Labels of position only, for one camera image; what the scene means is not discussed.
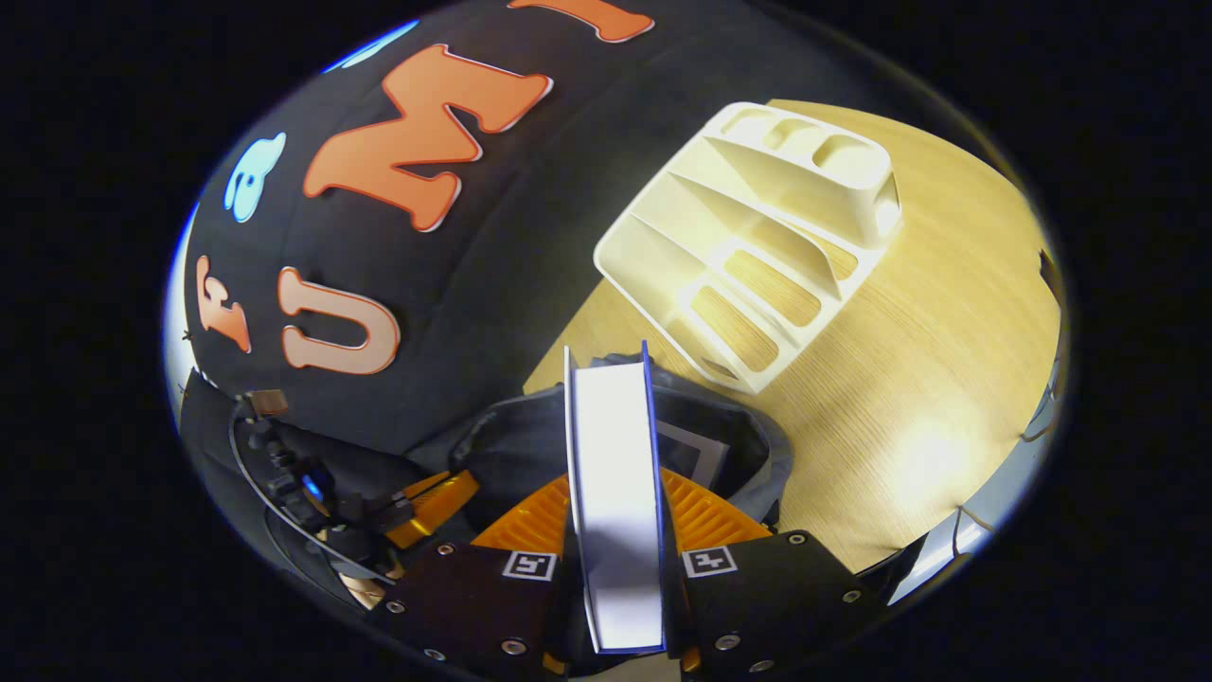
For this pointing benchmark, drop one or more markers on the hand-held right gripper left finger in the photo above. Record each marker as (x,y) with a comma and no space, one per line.
(454,606)

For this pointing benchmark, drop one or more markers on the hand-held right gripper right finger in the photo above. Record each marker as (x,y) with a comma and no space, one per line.
(776,597)

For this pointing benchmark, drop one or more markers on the dark grey book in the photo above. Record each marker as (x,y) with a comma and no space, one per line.
(696,455)

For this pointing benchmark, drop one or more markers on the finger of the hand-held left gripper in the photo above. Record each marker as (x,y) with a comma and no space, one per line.
(431,502)

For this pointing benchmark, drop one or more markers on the black backdrop cloth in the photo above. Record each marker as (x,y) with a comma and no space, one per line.
(511,246)

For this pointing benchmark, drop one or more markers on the white plastic bookshelf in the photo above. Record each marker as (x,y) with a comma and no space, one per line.
(757,256)

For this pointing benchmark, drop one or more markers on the blue book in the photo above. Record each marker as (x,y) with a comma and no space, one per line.
(615,493)

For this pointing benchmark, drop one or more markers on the grey black schoolbag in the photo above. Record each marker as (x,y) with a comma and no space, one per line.
(511,445)

